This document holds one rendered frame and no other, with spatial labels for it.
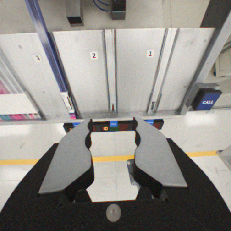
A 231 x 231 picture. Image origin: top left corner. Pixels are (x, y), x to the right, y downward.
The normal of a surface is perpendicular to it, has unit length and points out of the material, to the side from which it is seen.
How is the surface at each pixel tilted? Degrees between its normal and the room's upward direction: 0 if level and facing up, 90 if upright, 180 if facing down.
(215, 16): 90
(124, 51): 43
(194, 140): 0
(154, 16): 0
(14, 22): 0
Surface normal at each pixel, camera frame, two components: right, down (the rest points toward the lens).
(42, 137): 0.01, 0.00
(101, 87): 0.04, 0.68
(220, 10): -1.00, 0.04
